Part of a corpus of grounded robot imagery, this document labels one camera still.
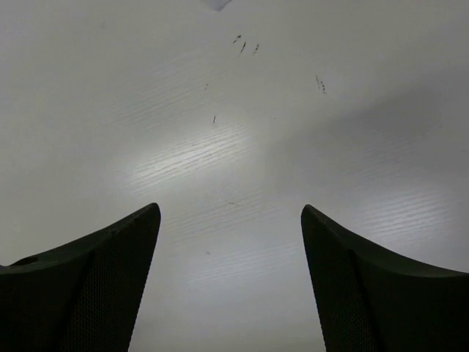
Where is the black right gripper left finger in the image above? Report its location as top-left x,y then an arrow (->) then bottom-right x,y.
1,203 -> 160,351

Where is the white fabric skirt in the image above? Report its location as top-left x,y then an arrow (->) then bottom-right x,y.
202,0 -> 232,12

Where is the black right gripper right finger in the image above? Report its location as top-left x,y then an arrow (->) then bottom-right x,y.
301,205 -> 468,351

